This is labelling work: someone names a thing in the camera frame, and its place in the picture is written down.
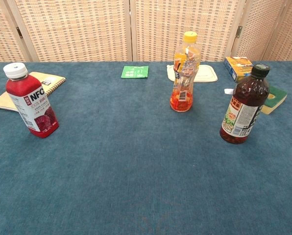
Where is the dark tea bottle black cap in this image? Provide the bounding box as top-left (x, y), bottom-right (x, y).
top-left (219, 63), bottom-right (270, 145)

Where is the red NFC juice bottle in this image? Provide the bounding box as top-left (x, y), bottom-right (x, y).
top-left (2, 62), bottom-right (60, 139)

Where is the orange drink bottle yellow cap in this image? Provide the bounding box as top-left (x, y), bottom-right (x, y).
top-left (170, 31), bottom-right (201, 113)

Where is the blue table cloth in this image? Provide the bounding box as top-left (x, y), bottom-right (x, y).
top-left (0, 61), bottom-right (292, 235)

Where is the green sachet packet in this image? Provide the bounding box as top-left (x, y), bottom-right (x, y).
top-left (121, 65), bottom-right (149, 79)

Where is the beige lidded food container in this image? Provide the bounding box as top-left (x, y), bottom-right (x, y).
top-left (166, 64), bottom-right (219, 83)

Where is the blue yellow snack box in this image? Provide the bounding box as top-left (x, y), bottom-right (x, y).
top-left (223, 56), bottom-right (257, 83)

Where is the woven folding screen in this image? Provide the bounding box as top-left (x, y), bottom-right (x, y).
top-left (0, 0), bottom-right (292, 63)

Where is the green yellow scrub sponge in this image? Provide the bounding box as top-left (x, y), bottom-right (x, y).
top-left (260, 85), bottom-right (288, 115)

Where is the kraft spiral notebook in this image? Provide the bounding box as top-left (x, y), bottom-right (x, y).
top-left (0, 71), bottom-right (66, 112)

